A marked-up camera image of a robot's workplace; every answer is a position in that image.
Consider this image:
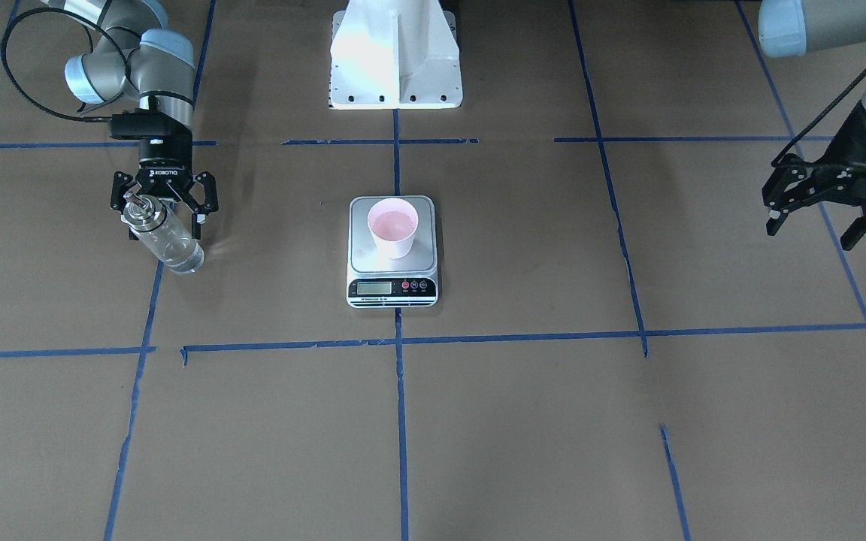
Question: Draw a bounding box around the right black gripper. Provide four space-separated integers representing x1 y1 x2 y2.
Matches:
110 134 219 242

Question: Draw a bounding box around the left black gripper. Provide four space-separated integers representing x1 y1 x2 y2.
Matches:
762 104 866 251

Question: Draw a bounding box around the clear glass sauce bottle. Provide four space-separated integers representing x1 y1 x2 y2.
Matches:
121 192 205 275

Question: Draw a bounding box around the pink plastic cup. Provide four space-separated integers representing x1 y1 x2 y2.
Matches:
367 198 419 259

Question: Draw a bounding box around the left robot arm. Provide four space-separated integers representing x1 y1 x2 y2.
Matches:
757 1 866 251

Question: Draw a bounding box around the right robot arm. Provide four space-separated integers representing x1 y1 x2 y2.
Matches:
41 1 219 239

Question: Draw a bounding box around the white digital kitchen scale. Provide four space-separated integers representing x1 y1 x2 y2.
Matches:
346 195 440 309

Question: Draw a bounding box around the brown paper table cover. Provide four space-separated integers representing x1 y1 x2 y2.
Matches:
0 1 866 540

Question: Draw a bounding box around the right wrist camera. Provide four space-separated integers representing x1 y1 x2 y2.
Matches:
107 109 192 141

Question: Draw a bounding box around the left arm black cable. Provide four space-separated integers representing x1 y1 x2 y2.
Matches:
771 15 866 168

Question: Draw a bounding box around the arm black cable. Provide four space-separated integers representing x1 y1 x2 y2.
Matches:
0 6 141 122
771 15 866 168

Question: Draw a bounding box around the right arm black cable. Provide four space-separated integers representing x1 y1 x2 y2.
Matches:
0 6 141 122

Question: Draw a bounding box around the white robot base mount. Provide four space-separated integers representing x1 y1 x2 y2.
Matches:
328 1 464 110

